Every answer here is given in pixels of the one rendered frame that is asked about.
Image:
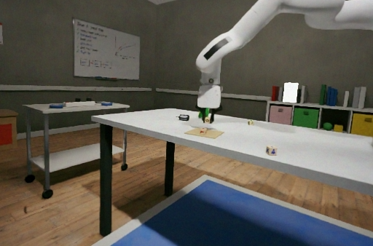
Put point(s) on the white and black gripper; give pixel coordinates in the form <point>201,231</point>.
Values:
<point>209,96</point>

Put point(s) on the tan square mat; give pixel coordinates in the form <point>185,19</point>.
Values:
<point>210,133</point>

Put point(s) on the green and yellow drink can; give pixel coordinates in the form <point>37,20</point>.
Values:
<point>206,111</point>

